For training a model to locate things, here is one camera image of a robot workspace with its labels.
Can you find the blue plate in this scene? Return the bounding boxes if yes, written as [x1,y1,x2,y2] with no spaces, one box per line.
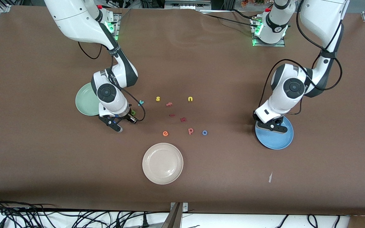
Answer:
[255,116,294,150]

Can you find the light green plate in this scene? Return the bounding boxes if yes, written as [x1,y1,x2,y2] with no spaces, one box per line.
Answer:
[75,83,102,116]

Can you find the beige plate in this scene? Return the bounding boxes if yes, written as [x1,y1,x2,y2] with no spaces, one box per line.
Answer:
[142,142,184,185]

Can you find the brown table cover sheet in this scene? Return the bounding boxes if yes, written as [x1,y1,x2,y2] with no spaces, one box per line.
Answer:
[0,5,365,216]

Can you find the orange decorative objects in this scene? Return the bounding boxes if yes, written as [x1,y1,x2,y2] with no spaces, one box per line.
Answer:
[241,0,266,7]

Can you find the grey metal box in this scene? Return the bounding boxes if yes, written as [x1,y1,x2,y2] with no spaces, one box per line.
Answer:
[164,0,212,10]

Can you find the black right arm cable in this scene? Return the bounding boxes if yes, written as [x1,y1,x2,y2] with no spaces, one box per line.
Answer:
[78,41,146,123]

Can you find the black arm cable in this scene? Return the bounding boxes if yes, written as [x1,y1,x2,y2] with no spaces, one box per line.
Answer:
[259,0,343,110]
[78,41,146,123]

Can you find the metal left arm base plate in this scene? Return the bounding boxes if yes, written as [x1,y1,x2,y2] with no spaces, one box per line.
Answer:
[252,16,286,47]

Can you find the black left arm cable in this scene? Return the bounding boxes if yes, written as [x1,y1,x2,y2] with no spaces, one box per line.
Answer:
[259,0,343,110]

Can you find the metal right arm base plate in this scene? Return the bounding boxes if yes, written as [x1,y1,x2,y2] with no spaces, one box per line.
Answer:
[106,13,120,42]

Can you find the small metal table bracket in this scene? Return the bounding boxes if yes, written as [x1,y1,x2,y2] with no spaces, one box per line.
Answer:
[170,202,189,212]

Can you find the thin black table cable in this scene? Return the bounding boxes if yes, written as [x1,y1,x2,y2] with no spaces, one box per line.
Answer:
[200,11,256,29]

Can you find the tangled black floor cables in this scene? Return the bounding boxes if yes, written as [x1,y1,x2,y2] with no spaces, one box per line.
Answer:
[0,195,170,228]

